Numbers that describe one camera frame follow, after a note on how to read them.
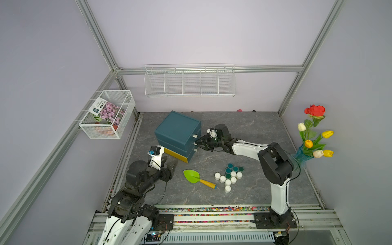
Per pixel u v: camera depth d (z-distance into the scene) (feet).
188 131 2.72
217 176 2.84
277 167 1.71
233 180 2.77
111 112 2.46
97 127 2.41
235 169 2.92
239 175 2.84
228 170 2.92
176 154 2.94
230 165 2.94
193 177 2.91
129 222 1.49
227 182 2.75
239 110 4.06
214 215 2.53
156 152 1.84
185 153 2.70
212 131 2.90
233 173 2.85
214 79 3.45
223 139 2.48
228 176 2.83
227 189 2.65
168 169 1.96
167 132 2.69
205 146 2.77
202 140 2.78
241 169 2.92
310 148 2.34
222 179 2.78
